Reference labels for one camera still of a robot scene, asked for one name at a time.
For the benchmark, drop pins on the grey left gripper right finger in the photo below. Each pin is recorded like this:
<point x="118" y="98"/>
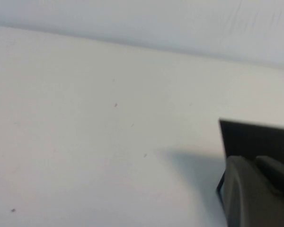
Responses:
<point x="279" y="175"/>

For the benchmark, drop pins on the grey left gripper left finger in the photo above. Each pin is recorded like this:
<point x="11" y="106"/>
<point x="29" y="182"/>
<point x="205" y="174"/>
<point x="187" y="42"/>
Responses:
<point x="251" y="201"/>

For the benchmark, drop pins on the black glasses case printed side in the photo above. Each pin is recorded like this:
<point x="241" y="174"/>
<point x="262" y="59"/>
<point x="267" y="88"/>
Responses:
<point x="255" y="139"/>

